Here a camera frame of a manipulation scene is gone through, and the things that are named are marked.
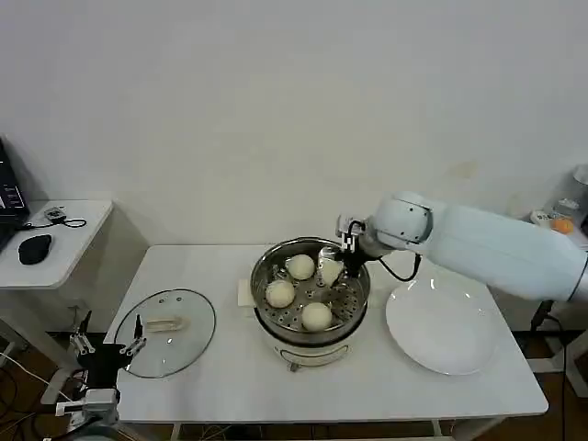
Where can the white work table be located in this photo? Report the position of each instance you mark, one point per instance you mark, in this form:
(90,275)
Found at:
(229,390)

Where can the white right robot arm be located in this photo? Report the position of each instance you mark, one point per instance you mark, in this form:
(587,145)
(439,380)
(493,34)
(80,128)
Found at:
(482,243)

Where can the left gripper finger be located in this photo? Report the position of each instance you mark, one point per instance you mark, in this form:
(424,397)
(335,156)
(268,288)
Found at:
(137,333)
(82,337)

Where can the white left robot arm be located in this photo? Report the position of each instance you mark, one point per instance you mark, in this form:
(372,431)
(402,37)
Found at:
(98,404)

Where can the round glass lid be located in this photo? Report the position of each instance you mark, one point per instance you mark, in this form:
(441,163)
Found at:
(184,340)

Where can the white electric cooker base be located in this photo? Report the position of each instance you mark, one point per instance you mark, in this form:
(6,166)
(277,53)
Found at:
(312,356)

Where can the orange round object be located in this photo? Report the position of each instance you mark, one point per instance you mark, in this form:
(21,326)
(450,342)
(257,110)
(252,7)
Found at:
(562,225)

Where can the black computer mouse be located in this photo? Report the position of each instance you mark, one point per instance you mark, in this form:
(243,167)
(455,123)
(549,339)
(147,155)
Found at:
(34,249)

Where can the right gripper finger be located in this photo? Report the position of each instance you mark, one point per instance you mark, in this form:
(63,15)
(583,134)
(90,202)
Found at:
(331,254)
(341,284)

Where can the perforated steel steamer basket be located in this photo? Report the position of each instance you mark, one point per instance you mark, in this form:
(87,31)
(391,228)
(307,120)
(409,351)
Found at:
(349,303)

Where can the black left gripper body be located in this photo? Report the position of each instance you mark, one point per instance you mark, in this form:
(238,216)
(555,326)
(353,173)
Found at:
(103,365)

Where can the white round plate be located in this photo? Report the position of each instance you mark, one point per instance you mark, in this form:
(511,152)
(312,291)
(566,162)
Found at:
(441,331)

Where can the black laptop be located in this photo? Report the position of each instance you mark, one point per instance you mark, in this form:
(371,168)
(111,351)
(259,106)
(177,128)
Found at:
(10,197)

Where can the white side table with clutter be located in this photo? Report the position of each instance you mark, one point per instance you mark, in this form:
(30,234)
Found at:
(576,363)

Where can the white steamed bun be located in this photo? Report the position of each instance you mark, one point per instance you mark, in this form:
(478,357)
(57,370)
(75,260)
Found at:
(317,316)
(280,294)
(330,272)
(301,267)

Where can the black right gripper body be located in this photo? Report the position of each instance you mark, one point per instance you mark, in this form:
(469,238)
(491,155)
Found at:
(354,263)

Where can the white side table rounded corner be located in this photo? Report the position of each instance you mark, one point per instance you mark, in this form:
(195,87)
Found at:
(69,257)

